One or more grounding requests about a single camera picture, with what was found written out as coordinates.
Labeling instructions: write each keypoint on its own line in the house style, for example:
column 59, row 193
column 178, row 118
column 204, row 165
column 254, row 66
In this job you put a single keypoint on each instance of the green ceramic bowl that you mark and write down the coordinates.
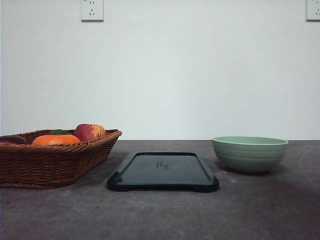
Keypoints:
column 249, row 154

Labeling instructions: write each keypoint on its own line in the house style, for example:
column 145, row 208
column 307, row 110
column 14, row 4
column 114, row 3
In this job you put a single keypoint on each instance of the brown wicker basket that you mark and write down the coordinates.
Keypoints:
column 35, row 166

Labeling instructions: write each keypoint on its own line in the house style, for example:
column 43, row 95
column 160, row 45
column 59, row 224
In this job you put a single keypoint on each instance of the dark rectangular tray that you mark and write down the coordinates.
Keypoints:
column 164, row 171

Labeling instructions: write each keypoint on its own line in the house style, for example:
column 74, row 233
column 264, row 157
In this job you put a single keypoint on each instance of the red yellow apple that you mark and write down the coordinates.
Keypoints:
column 89, row 132

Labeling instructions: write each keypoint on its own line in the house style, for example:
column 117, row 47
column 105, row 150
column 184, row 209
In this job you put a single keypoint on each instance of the green fruit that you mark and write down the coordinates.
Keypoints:
column 58, row 132

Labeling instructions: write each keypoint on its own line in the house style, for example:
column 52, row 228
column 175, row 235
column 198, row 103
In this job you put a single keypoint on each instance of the orange tangerine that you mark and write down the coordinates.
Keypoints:
column 56, row 139

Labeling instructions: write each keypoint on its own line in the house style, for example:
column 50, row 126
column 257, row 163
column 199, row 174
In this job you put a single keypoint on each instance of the dark purple fruit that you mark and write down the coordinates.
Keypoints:
column 13, row 139

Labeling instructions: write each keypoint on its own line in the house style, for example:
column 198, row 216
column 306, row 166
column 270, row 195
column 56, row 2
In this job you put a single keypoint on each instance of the white wall socket left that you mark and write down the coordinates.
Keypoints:
column 91, row 11

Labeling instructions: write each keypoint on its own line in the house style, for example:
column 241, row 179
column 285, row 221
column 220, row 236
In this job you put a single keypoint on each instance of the white wall socket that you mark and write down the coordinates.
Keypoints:
column 312, row 9
column 91, row 11

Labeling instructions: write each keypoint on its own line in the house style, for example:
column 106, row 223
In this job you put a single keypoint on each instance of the white wall socket right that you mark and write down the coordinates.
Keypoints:
column 312, row 9

